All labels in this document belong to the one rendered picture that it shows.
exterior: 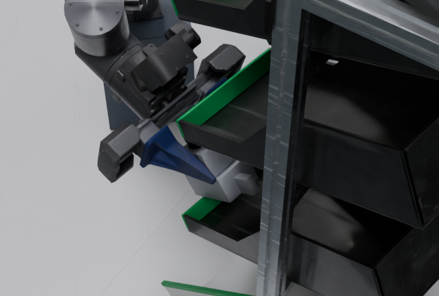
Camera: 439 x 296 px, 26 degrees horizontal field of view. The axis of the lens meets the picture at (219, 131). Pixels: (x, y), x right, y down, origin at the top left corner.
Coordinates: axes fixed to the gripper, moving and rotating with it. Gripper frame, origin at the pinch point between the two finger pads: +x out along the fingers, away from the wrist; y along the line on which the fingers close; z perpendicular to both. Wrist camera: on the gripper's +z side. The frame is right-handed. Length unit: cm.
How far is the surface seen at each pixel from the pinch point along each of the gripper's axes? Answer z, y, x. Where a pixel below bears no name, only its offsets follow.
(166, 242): -45.5, 5.7, -2.9
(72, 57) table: -56, 21, -39
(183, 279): -43.8, 3.0, 3.1
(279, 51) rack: 33.2, -7.2, 5.8
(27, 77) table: -57, 13, -41
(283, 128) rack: 26.0, -7.2, 8.6
